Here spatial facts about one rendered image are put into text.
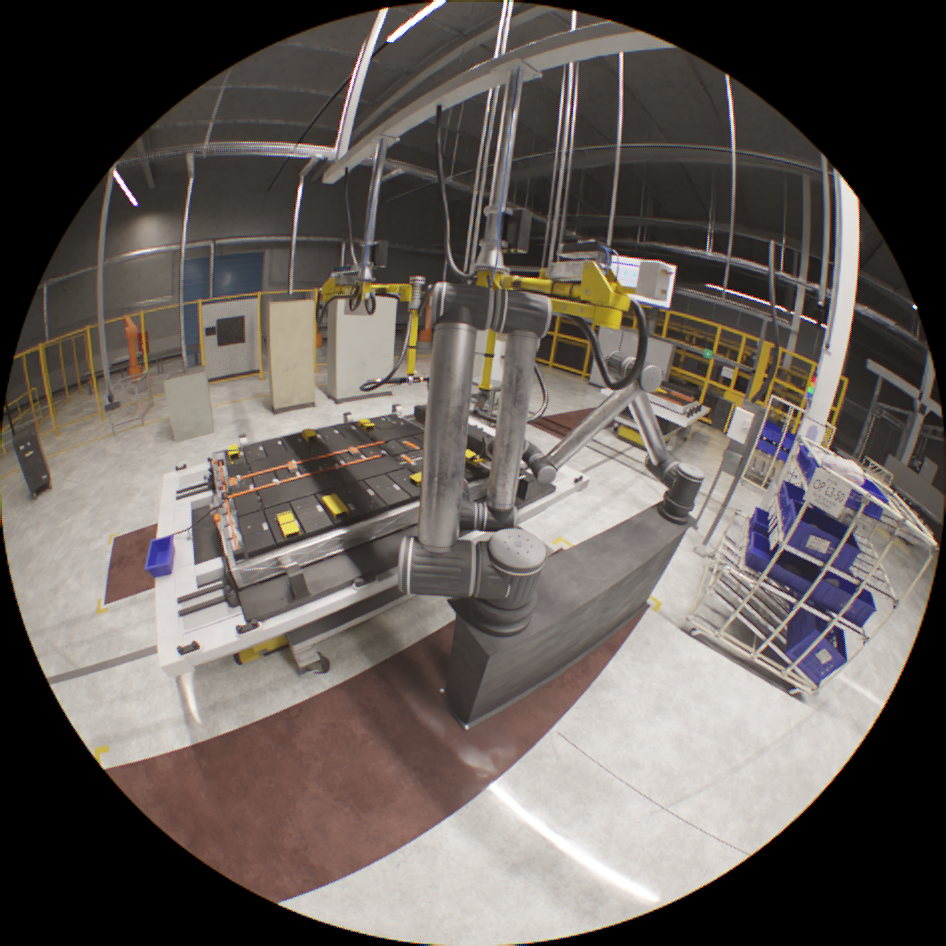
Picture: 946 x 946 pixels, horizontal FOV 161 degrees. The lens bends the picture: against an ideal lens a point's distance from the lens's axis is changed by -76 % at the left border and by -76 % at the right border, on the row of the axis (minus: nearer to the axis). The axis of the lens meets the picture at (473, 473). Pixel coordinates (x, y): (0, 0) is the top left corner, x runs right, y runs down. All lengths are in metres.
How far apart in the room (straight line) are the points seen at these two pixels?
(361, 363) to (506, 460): 5.57
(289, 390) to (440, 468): 5.40
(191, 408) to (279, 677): 4.53
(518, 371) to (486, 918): 2.36
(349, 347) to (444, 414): 5.45
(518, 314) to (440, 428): 0.42
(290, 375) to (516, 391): 5.38
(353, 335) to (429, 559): 5.60
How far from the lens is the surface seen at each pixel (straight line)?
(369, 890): 2.01
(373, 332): 6.53
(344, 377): 6.44
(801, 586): 2.87
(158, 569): 1.88
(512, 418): 1.09
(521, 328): 1.08
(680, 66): 11.65
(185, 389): 5.84
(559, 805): 2.07
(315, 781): 2.04
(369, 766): 2.00
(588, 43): 1.82
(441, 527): 1.03
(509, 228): 1.60
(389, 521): 1.64
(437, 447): 0.99
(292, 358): 6.15
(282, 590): 1.50
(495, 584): 1.09
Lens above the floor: 1.96
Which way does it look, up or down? 28 degrees down
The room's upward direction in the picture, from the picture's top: 7 degrees clockwise
